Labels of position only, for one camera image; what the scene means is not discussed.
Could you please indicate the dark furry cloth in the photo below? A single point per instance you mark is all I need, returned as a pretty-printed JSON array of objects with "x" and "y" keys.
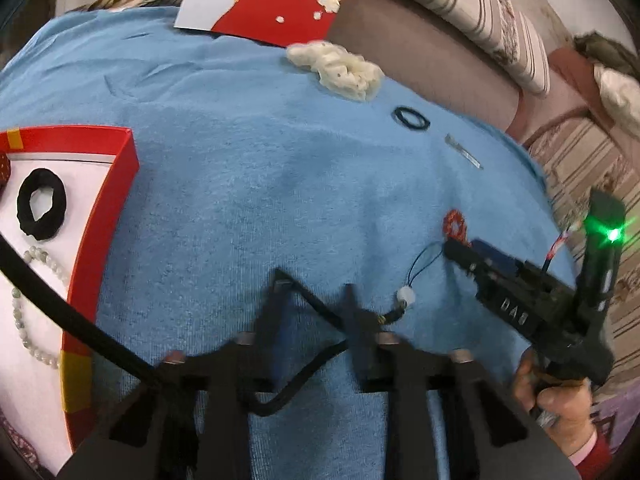
[{"x": 600, "y": 52}]

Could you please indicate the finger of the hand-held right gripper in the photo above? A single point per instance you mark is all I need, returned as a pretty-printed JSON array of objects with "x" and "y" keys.
[
  {"x": 497, "y": 260},
  {"x": 500, "y": 295}
]

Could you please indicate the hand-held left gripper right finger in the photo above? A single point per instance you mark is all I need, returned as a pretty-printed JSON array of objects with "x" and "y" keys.
[{"x": 357, "y": 330}]

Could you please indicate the striped floral seat cushion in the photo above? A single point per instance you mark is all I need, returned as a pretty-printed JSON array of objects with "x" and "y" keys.
[{"x": 565, "y": 170}]

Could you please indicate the red polka dot scrunchie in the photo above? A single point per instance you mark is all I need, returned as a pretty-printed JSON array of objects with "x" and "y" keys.
[{"x": 4, "y": 170}]

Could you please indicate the red lid with white cat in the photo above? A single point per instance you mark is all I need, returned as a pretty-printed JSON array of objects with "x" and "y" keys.
[{"x": 270, "y": 10}]

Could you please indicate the person's right hand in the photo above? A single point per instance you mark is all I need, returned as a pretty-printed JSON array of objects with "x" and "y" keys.
[{"x": 560, "y": 410}]

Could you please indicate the pink grey sofa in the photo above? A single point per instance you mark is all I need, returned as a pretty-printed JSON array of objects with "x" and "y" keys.
[{"x": 425, "y": 60}]

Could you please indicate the person's right forearm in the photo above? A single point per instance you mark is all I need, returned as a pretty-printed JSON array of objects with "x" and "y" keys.
[{"x": 595, "y": 450}]

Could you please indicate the black scrunchie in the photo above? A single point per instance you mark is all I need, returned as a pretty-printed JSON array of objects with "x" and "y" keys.
[{"x": 61, "y": 200}]

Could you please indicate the red gift box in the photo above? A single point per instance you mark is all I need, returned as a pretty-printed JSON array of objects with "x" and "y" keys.
[{"x": 100, "y": 240}]

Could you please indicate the silver hair clip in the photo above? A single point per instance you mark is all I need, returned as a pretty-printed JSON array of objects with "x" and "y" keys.
[{"x": 462, "y": 150}]

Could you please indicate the blue towel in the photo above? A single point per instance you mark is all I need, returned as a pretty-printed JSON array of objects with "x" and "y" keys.
[{"x": 250, "y": 160}]

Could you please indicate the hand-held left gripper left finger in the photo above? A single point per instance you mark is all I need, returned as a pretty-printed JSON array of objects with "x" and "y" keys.
[{"x": 272, "y": 305}]

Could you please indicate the cream scrunchie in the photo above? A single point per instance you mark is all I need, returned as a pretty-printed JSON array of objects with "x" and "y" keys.
[{"x": 340, "y": 70}]

